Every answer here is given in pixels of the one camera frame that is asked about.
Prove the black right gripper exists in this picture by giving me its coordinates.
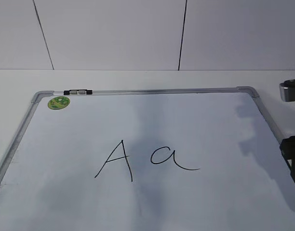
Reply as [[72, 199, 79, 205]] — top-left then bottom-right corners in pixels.
[[280, 136, 295, 183]]

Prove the round green magnet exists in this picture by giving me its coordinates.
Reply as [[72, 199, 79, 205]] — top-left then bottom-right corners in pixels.
[[48, 96, 70, 110]]

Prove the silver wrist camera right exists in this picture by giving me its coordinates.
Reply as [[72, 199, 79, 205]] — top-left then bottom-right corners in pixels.
[[279, 79, 295, 102]]

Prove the white board with grey frame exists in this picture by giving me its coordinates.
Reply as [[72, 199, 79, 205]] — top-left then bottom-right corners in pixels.
[[0, 89, 295, 231]]

